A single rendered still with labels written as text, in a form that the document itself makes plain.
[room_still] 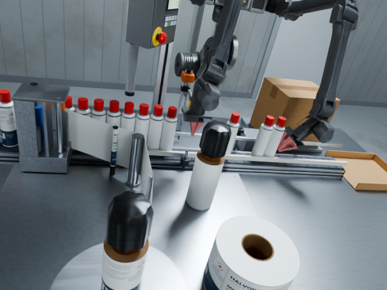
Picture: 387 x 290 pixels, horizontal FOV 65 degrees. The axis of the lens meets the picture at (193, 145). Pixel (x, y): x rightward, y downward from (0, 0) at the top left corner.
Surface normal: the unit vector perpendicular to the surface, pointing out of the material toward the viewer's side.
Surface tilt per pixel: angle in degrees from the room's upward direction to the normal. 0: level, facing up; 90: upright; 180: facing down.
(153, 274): 0
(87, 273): 0
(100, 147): 90
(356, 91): 90
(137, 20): 90
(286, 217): 0
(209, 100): 90
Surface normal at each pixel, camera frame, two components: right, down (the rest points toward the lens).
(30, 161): 0.18, 0.55
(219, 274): -0.86, 0.11
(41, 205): 0.19, -0.84
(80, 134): -0.31, 0.45
